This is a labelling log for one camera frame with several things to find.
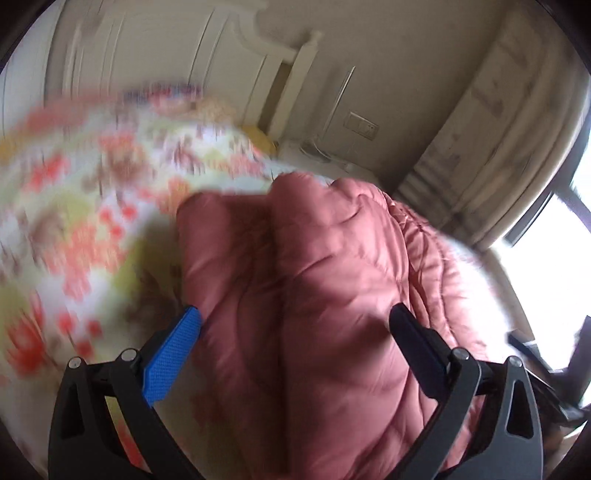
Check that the pink quilted jacket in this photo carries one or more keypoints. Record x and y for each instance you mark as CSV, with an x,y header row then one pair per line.
x,y
314,286

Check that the yellow pillow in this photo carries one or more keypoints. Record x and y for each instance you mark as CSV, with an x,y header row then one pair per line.
x,y
261,138

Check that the beige wall socket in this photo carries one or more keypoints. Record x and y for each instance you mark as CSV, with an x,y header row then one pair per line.
x,y
361,124

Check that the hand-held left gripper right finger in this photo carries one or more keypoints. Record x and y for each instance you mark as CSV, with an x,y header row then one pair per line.
x,y
418,344

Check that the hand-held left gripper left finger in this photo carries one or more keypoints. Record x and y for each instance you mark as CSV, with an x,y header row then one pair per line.
x,y
168,357

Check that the white nightstand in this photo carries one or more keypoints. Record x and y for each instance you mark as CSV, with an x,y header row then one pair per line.
x,y
323,164

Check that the white wooden headboard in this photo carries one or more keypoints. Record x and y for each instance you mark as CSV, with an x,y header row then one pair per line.
x,y
184,55

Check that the orange green floral blanket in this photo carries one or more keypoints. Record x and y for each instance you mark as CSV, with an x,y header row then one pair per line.
x,y
83,207

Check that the striped boat print curtain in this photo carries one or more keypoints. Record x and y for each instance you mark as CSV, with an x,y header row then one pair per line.
x,y
489,138

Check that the window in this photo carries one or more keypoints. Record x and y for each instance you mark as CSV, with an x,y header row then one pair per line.
x,y
549,258

